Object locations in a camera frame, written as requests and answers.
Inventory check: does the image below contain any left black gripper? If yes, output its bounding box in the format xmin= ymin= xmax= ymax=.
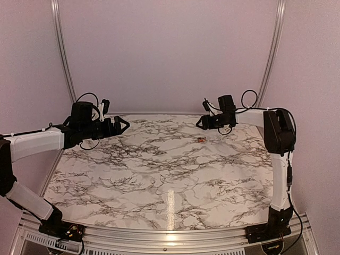
xmin=80 ymin=115 xmax=130 ymax=139

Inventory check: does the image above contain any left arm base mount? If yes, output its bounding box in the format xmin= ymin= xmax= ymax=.
xmin=39 ymin=221 xmax=85 ymax=242

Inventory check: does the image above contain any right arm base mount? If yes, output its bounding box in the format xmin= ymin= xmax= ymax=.
xmin=245 ymin=224 xmax=292 ymax=243

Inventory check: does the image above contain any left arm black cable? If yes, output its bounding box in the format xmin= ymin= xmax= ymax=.
xmin=75 ymin=92 xmax=100 ymax=107

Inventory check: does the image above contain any white remote control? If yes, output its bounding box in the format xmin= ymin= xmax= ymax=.
xmin=221 ymin=126 xmax=233 ymax=134

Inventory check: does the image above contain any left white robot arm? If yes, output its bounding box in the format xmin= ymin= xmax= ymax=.
xmin=1 ymin=99 xmax=130 ymax=236

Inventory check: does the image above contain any left aluminium frame post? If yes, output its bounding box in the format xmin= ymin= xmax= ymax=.
xmin=51 ymin=0 xmax=77 ymax=103

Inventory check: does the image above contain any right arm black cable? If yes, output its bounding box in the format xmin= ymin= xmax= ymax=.
xmin=241 ymin=89 xmax=260 ymax=109

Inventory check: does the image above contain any aluminium frame post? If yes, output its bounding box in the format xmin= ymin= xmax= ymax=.
xmin=51 ymin=0 xmax=77 ymax=103
xmin=256 ymin=0 xmax=286 ymax=107

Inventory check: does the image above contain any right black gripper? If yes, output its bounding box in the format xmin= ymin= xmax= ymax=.
xmin=196 ymin=113 xmax=230 ymax=130

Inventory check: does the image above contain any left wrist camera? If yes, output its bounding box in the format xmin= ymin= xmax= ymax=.
xmin=98 ymin=99 xmax=110 ymax=121

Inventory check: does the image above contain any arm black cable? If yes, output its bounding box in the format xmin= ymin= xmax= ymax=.
xmin=75 ymin=92 xmax=100 ymax=107
xmin=241 ymin=89 xmax=260 ymax=109

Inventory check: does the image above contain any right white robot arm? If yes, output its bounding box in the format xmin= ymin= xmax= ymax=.
xmin=196 ymin=95 xmax=296 ymax=240

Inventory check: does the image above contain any right aluminium frame post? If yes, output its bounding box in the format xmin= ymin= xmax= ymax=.
xmin=256 ymin=0 xmax=286 ymax=107

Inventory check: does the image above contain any front aluminium rail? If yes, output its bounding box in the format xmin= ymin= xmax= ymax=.
xmin=10 ymin=212 xmax=320 ymax=254

